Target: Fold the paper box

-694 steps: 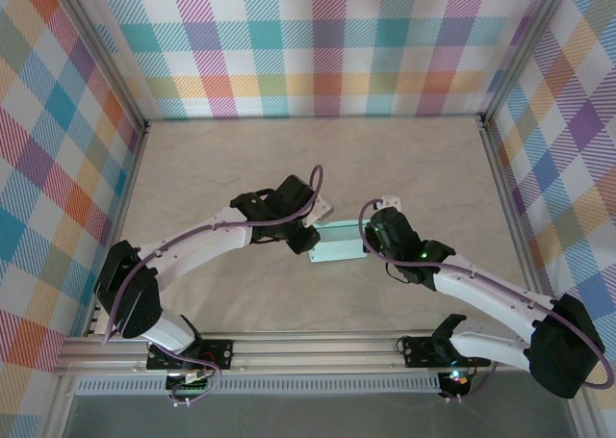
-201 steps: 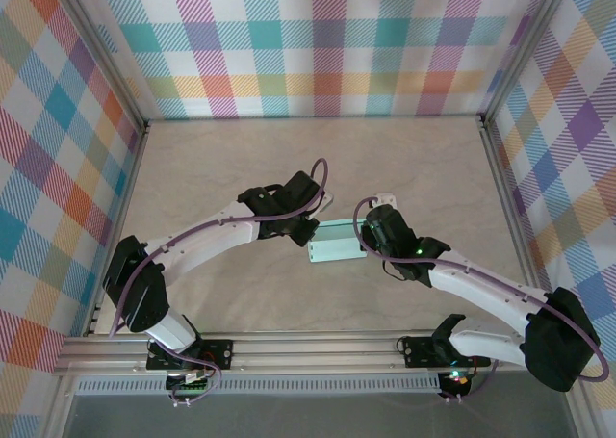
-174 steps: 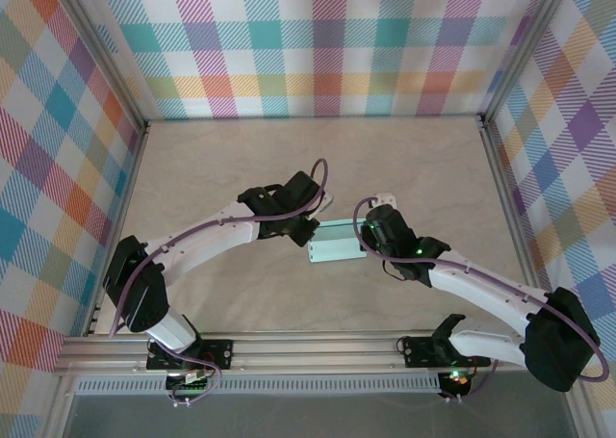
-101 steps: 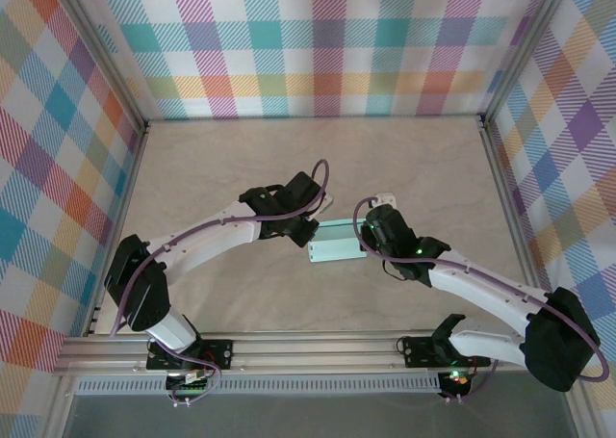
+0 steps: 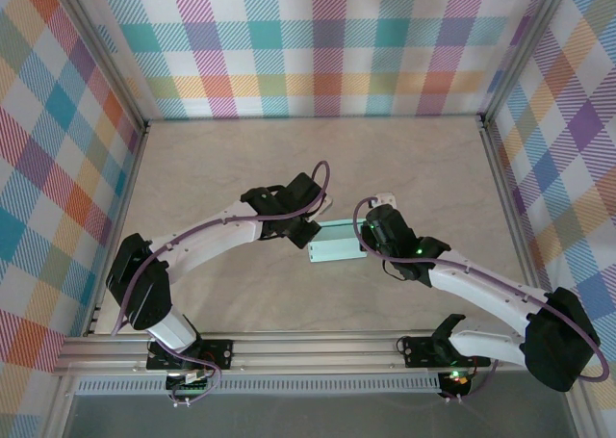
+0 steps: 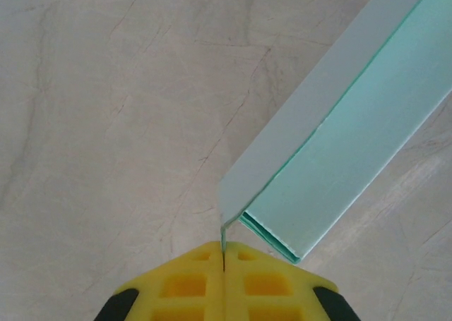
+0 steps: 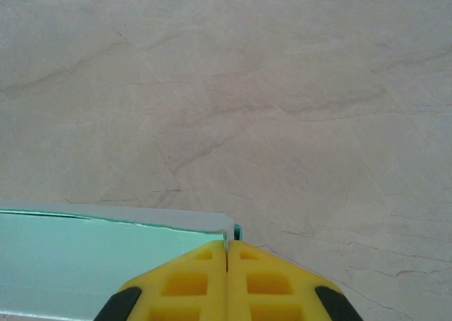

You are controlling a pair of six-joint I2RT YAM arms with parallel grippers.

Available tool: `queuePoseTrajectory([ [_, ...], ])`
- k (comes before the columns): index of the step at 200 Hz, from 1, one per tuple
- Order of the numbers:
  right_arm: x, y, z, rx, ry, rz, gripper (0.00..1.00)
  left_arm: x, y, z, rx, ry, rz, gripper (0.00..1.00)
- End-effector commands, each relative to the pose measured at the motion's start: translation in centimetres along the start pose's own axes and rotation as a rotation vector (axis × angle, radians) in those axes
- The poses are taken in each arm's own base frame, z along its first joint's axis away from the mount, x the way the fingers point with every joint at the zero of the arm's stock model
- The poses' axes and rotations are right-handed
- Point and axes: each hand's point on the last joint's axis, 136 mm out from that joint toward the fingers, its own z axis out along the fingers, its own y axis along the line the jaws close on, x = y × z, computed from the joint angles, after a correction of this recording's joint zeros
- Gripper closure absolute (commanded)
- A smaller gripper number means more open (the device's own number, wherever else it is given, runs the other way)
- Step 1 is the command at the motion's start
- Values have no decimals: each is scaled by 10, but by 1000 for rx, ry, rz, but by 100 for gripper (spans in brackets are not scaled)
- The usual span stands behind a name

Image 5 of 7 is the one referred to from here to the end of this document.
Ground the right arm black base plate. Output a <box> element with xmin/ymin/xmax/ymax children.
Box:
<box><xmin>401</xmin><ymin>334</ymin><xmax>492</xmax><ymax>368</ymax></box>

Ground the grey slotted cable duct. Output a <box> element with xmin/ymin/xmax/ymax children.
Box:
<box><xmin>71</xmin><ymin>377</ymin><xmax>443</xmax><ymax>396</ymax></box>

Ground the long aluminium mounting rail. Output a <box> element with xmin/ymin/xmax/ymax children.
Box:
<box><xmin>52</xmin><ymin>330</ymin><xmax>586</xmax><ymax>376</ymax></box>

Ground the aluminium frame post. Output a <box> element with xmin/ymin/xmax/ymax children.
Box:
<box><xmin>478</xmin><ymin>0</ymin><xmax>578</xmax><ymax>124</ymax></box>
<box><xmin>55</xmin><ymin>0</ymin><xmax>150</xmax><ymax>131</ymax></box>

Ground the aluminium table side rail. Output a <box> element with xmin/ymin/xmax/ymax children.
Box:
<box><xmin>478</xmin><ymin>117</ymin><xmax>552</xmax><ymax>332</ymax></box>
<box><xmin>84</xmin><ymin>119</ymin><xmax>151</xmax><ymax>338</ymax></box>

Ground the circuit board with lit LEDs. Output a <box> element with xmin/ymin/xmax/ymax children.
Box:
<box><xmin>440</xmin><ymin>369</ymin><xmax>475</xmax><ymax>400</ymax></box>

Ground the light blue paper box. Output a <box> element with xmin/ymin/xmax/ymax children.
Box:
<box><xmin>307</xmin><ymin>219</ymin><xmax>370</xmax><ymax>265</ymax></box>

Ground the green terminal circuit board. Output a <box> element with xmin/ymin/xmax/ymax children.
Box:
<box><xmin>166</xmin><ymin>369</ymin><xmax>216</xmax><ymax>395</ymax></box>

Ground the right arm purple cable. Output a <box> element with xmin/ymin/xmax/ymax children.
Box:
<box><xmin>353</xmin><ymin>195</ymin><xmax>610</xmax><ymax>403</ymax></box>

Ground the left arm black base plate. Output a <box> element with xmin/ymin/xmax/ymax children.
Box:
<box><xmin>145</xmin><ymin>339</ymin><xmax>235</xmax><ymax>373</ymax></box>

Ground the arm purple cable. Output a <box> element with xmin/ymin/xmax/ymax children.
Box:
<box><xmin>353</xmin><ymin>195</ymin><xmax>610</xmax><ymax>403</ymax></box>
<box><xmin>110</xmin><ymin>161</ymin><xmax>334</xmax><ymax>408</ymax></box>

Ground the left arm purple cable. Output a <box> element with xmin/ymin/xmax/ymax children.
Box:
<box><xmin>110</xmin><ymin>161</ymin><xmax>334</xmax><ymax>408</ymax></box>

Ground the aluminium frame leg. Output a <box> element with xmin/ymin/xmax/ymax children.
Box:
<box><xmin>42</xmin><ymin>374</ymin><xmax>78</xmax><ymax>438</ymax></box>
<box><xmin>557</xmin><ymin>374</ymin><xmax>596</xmax><ymax>438</ymax></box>

